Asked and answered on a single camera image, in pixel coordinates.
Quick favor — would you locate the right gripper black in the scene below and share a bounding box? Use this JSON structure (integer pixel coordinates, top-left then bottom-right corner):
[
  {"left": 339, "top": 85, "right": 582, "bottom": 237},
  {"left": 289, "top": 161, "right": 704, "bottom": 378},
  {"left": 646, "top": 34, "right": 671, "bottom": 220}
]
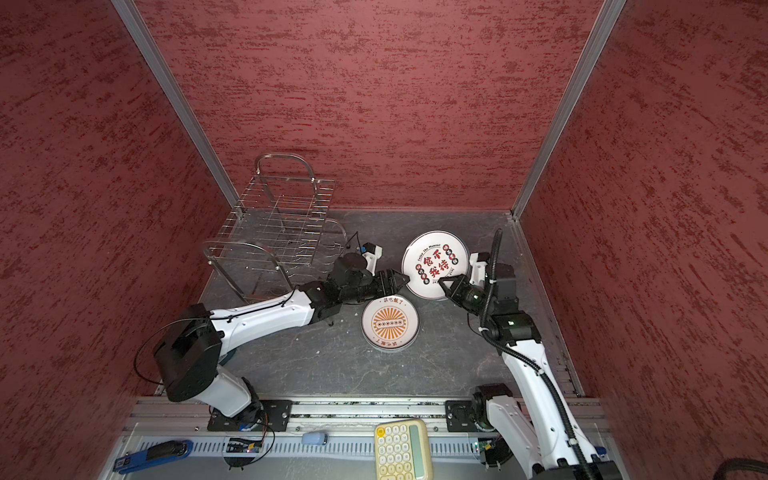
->
[{"left": 438, "top": 273, "right": 494, "bottom": 316}]

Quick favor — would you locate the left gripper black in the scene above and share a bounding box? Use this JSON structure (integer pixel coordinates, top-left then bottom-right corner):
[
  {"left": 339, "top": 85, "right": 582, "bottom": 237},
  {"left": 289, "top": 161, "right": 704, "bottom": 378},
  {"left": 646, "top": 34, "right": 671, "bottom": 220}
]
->
[{"left": 341, "top": 269, "right": 410, "bottom": 303}]

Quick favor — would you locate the white plate red pattern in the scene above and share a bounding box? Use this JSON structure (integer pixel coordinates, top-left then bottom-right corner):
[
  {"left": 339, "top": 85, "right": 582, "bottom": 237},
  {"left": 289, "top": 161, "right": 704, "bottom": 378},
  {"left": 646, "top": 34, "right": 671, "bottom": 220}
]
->
[{"left": 401, "top": 230, "right": 470, "bottom": 300}]

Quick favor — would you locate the stainless steel dish rack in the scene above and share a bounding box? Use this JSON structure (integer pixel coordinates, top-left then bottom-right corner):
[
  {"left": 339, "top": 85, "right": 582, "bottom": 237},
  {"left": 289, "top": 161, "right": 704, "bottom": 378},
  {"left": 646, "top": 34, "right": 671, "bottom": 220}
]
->
[{"left": 202, "top": 153, "right": 348, "bottom": 303}]

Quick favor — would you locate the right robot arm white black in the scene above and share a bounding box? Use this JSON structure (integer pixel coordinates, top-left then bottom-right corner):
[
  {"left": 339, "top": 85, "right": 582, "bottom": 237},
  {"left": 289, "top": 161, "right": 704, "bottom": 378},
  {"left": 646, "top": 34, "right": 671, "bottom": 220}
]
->
[{"left": 438, "top": 265, "right": 622, "bottom": 479}]

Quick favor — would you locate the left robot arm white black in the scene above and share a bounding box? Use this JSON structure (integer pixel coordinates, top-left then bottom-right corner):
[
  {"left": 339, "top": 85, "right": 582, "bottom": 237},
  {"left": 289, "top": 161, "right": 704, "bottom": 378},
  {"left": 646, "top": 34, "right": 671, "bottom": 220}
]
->
[{"left": 153, "top": 253, "right": 410, "bottom": 431}]

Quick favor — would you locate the yellow calculator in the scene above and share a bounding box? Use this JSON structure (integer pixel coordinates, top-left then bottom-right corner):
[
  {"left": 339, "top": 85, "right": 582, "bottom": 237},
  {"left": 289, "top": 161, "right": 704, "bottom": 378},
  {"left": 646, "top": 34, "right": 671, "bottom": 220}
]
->
[{"left": 374, "top": 419, "right": 434, "bottom": 480}]

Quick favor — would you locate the right small circuit board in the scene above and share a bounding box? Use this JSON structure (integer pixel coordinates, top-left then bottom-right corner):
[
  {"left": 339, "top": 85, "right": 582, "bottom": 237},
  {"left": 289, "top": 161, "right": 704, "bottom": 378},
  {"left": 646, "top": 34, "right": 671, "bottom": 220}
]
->
[{"left": 476, "top": 436, "right": 514, "bottom": 469}]

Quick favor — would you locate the small circuit board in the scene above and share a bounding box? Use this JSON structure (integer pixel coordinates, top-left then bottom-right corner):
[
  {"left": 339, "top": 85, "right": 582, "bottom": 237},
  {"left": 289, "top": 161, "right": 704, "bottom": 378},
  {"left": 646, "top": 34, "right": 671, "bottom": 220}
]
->
[
  {"left": 225, "top": 438, "right": 263, "bottom": 455},
  {"left": 476, "top": 436, "right": 514, "bottom": 469}
]

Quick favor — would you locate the light blue eraser block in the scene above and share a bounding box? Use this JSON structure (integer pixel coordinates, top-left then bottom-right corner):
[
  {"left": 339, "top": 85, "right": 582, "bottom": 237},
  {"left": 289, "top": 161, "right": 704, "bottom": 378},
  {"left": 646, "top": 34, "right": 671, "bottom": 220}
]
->
[{"left": 302, "top": 431, "right": 329, "bottom": 446}]

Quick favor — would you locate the left small circuit board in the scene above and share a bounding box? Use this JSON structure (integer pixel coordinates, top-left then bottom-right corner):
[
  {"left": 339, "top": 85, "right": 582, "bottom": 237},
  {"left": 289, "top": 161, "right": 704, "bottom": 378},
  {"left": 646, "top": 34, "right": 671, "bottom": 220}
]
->
[{"left": 225, "top": 438, "right": 263, "bottom": 455}]

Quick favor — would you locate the blue black tool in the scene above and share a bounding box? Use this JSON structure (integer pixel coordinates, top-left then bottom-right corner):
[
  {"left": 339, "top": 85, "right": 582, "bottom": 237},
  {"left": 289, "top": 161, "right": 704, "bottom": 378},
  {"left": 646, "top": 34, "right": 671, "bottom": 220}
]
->
[{"left": 112, "top": 440, "right": 194, "bottom": 475}]

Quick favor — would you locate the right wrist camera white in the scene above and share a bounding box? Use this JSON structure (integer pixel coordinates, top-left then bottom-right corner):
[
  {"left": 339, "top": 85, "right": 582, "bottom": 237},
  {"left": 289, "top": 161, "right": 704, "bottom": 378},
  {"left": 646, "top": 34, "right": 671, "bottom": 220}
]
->
[{"left": 469, "top": 252, "right": 490, "bottom": 288}]

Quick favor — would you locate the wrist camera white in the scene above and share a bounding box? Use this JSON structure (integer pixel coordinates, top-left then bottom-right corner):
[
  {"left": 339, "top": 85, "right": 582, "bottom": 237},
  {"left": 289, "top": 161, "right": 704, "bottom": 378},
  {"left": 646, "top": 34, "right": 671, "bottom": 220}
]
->
[
  {"left": 360, "top": 242, "right": 383, "bottom": 275},
  {"left": 469, "top": 252, "right": 490, "bottom": 288}
]

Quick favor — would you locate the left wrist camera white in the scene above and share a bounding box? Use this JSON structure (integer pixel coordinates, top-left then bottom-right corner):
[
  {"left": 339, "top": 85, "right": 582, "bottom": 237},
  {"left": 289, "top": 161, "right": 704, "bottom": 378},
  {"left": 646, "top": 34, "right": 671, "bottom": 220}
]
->
[{"left": 360, "top": 242, "right": 383, "bottom": 275}]

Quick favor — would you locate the black corrugated cable conduit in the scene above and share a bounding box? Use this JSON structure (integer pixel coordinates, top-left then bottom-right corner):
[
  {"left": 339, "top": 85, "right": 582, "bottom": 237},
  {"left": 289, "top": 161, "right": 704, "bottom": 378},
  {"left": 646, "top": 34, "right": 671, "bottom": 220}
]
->
[{"left": 478, "top": 227, "right": 595, "bottom": 480}]

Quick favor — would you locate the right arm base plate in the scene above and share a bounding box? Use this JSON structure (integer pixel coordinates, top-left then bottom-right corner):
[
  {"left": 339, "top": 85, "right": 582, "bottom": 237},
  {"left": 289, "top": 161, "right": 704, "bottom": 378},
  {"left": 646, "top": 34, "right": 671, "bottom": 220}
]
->
[{"left": 444, "top": 400, "right": 478, "bottom": 433}]

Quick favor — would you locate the aluminium rail frame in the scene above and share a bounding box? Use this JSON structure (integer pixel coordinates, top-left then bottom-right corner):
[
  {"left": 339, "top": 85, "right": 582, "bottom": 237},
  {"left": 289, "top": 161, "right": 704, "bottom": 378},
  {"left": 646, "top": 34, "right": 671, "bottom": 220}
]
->
[{"left": 98, "top": 394, "right": 631, "bottom": 480}]

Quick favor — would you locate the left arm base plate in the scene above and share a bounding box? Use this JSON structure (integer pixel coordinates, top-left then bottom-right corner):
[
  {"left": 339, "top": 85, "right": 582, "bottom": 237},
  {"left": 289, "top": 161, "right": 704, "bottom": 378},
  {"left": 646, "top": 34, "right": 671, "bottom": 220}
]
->
[{"left": 207, "top": 399, "right": 294, "bottom": 432}]

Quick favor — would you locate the right corner aluminium post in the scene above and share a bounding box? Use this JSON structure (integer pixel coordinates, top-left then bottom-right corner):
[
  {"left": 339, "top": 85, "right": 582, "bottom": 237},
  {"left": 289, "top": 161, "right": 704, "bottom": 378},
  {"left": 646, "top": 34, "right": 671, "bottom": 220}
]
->
[{"left": 511, "top": 0, "right": 626, "bottom": 222}]

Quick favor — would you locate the corner aluminium post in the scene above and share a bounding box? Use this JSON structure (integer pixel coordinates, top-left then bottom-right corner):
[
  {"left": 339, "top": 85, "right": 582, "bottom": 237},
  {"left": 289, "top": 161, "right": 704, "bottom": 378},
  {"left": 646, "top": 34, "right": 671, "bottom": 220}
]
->
[
  {"left": 111, "top": 0, "right": 239, "bottom": 207},
  {"left": 511, "top": 0, "right": 626, "bottom": 222}
]

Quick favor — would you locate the black cable bottom right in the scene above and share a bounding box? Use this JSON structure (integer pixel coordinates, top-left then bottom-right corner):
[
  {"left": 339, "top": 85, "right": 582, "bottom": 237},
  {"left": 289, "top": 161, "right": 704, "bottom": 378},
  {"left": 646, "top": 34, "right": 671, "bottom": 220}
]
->
[{"left": 712, "top": 457, "right": 768, "bottom": 480}]

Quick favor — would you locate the left corner aluminium post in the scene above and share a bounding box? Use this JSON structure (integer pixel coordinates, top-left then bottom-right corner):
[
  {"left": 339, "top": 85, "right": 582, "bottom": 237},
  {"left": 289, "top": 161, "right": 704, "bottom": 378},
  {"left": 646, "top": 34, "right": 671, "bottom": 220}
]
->
[{"left": 111, "top": 0, "right": 239, "bottom": 207}]

